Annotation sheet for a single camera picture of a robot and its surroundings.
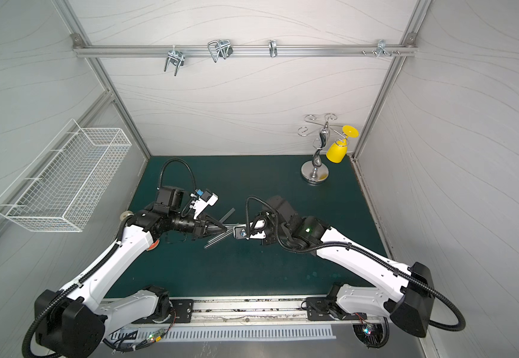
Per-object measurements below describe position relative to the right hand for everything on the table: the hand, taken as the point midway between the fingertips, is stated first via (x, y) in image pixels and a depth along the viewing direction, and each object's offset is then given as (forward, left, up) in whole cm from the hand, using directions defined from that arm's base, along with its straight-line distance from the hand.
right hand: (252, 218), depth 73 cm
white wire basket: (-1, +59, +12) cm, 60 cm away
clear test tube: (-4, +7, +1) cm, 8 cm away
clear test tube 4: (+1, +15, -20) cm, 25 cm away
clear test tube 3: (-6, +7, +1) cm, 9 cm away
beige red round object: (+5, +51, -10) cm, 52 cm away
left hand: (-5, +10, +1) cm, 11 cm away
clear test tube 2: (+12, +13, -20) cm, 27 cm away
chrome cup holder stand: (+39, -29, -21) cm, 53 cm away
